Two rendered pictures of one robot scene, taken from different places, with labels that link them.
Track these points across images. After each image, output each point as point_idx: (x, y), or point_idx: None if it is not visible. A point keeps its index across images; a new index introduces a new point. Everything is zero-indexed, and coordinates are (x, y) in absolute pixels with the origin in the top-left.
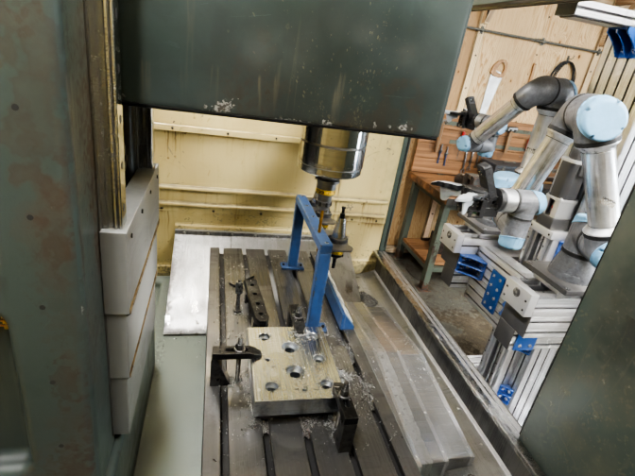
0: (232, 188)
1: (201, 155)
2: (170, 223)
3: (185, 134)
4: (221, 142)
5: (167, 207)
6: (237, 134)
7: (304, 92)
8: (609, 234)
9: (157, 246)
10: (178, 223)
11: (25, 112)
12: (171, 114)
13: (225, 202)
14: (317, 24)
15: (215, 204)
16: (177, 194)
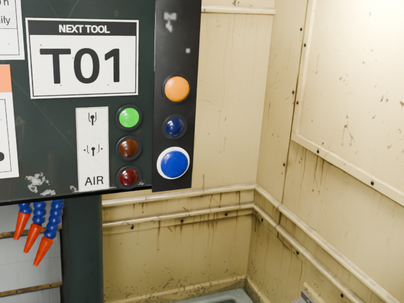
0: (369, 276)
1: (342, 203)
2: (302, 279)
3: (332, 165)
4: (367, 193)
5: (302, 255)
6: (384, 189)
7: None
8: None
9: (287, 300)
10: (307, 284)
11: None
12: (322, 133)
13: (356, 293)
14: None
15: (344, 287)
16: (312, 243)
